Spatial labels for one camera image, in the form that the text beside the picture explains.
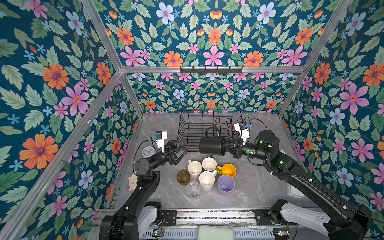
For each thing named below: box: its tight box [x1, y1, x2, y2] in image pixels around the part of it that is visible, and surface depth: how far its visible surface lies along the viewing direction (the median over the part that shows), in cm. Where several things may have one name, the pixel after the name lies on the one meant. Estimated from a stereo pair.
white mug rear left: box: [187, 159, 203, 182], surface depth 85 cm
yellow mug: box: [216, 163, 237, 179], surface depth 84 cm
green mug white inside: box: [201, 155, 218, 172], surface depth 85 cm
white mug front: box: [199, 170, 218, 192], surface depth 80 cm
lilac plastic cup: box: [217, 174, 235, 197], surface depth 82 cm
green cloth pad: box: [197, 225, 234, 240], surface depth 69 cm
